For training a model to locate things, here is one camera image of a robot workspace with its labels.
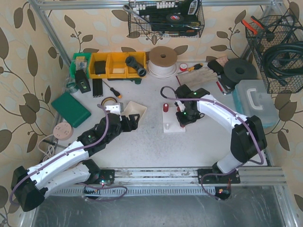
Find white tray of springs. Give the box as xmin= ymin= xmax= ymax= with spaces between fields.
xmin=122 ymin=101 xmax=147 ymax=124

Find white peg base plate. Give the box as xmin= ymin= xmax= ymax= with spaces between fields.
xmin=162 ymin=106 xmax=186 ymax=133

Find beige work glove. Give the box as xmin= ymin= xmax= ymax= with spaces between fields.
xmin=176 ymin=67 xmax=218 ymax=89

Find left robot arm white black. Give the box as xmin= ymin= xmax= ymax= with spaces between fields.
xmin=11 ymin=113 xmax=140 ymax=212

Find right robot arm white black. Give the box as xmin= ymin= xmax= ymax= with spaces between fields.
xmin=174 ymin=85 xmax=267 ymax=174

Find brown tape roll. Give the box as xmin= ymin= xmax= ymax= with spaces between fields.
xmin=101 ymin=96 xmax=117 ymax=106

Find orange tip screwdriver left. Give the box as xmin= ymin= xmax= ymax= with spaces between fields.
xmin=103 ymin=80 xmax=122 ymax=98

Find red tape roll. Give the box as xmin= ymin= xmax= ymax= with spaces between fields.
xmin=179 ymin=63 xmax=187 ymax=72

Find orange black screwdriver right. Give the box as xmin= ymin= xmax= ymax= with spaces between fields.
xmin=177 ymin=63 xmax=203 ymax=75

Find black ribbed block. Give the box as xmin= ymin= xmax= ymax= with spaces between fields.
xmin=92 ymin=79 xmax=103 ymax=98

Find black sanding block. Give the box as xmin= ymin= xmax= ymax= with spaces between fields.
xmin=207 ymin=60 xmax=224 ymax=75

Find black green device box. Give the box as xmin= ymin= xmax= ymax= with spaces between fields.
xmin=75 ymin=70 xmax=91 ymax=93

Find yellow storage bin row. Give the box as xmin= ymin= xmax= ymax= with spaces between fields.
xmin=88 ymin=52 xmax=147 ymax=79

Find teal clear toolbox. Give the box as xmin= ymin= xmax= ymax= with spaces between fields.
xmin=232 ymin=79 xmax=279 ymax=128

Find black pipe fitting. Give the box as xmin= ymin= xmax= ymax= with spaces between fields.
xmin=125 ymin=56 xmax=147 ymax=77

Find black filament spool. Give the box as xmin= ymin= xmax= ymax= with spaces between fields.
xmin=221 ymin=58 xmax=258 ymax=89

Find glass jar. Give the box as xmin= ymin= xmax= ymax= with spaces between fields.
xmin=65 ymin=77 xmax=78 ymax=94

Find green storage bin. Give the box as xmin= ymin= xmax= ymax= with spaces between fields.
xmin=70 ymin=53 xmax=91 ymax=78

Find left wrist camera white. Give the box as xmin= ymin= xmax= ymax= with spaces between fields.
xmin=105 ymin=102 xmax=124 ymax=115

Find red handled hex key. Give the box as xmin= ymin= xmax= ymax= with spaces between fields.
xmin=216 ymin=78 xmax=233 ymax=96

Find white cable spool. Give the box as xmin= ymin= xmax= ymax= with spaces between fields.
xmin=148 ymin=46 xmax=178 ymax=79

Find coiled black hose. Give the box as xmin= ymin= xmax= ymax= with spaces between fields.
xmin=261 ymin=41 xmax=303 ymax=81

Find wire basket top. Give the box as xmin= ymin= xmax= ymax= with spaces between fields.
xmin=123 ymin=0 xmax=205 ymax=40

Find wire basket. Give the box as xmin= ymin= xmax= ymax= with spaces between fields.
xmin=123 ymin=0 xmax=205 ymax=40
xmin=245 ymin=14 xmax=303 ymax=94

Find orange handled pliers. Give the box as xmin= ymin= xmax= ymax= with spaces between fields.
xmin=241 ymin=16 xmax=264 ymax=35

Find wire basket right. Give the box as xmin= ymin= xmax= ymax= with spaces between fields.
xmin=245 ymin=14 xmax=303 ymax=94

